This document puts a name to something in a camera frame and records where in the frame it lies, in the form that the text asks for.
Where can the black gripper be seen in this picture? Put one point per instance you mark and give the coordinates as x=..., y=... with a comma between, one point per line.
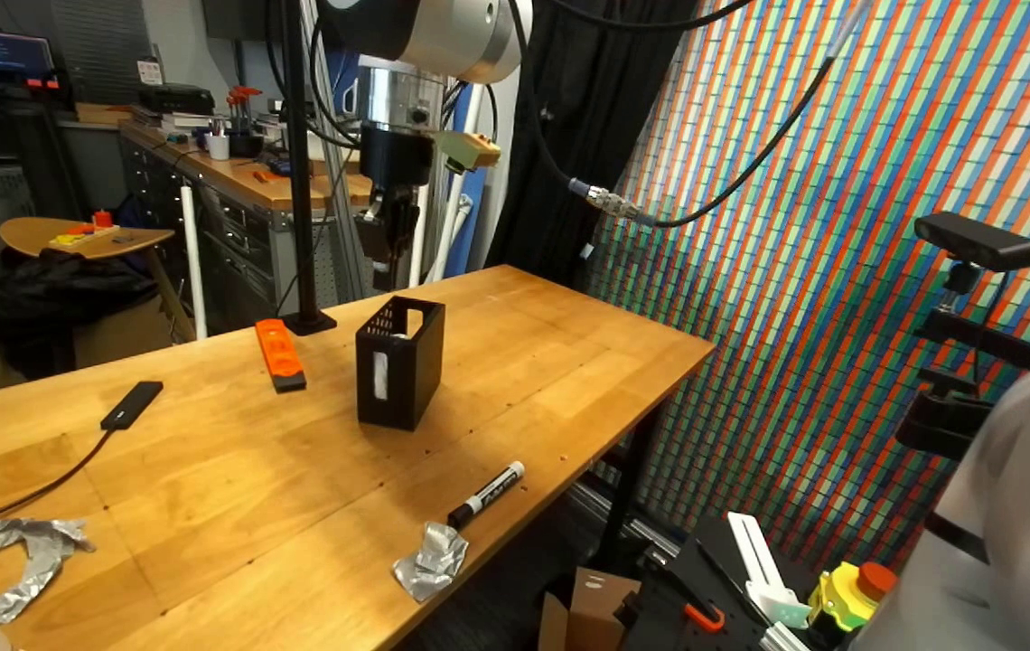
x=396, y=163

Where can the black perforated box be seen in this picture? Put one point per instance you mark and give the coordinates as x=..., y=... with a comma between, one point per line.
x=409, y=375

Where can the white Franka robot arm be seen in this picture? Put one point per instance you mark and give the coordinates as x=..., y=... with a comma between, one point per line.
x=453, y=32

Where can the cardboard box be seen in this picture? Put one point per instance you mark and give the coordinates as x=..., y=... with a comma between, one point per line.
x=599, y=608

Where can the black pole stand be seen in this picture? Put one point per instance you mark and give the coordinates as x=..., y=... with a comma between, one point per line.
x=300, y=220

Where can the wooden top workbench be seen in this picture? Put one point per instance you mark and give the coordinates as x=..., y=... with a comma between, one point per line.
x=237, y=184

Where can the orange power strip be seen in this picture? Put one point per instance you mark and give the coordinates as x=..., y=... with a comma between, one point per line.
x=281, y=357

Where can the black hanging curtain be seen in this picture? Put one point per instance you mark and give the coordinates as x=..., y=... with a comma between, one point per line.
x=587, y=111

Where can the black and white marker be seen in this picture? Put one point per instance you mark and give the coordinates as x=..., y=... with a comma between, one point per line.
x=487, y=492

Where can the flat black device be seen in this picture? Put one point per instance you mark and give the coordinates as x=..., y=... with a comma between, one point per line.
x=130, y=405

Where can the small crumpled foil piece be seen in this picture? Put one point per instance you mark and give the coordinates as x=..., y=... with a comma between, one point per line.
x=431, y=564

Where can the round wooden stool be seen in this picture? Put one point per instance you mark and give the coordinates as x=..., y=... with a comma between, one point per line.
x=55, y=238

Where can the large crumpled foil piece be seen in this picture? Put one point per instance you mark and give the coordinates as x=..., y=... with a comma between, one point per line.
x=38, y=564

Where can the yellow red emergency stop button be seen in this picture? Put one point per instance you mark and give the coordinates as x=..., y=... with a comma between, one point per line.
x=846, y=598

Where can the orange green wrist camera mount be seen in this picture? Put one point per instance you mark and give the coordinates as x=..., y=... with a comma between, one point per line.
x=462, y=146

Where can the white plastic bracket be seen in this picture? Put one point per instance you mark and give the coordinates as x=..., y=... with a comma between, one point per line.
x=766, y=573

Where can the black camera stand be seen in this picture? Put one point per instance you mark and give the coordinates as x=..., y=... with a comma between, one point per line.
x=960, y=332

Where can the black bar camera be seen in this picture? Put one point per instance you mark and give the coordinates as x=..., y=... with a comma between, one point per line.
x=978, y=240

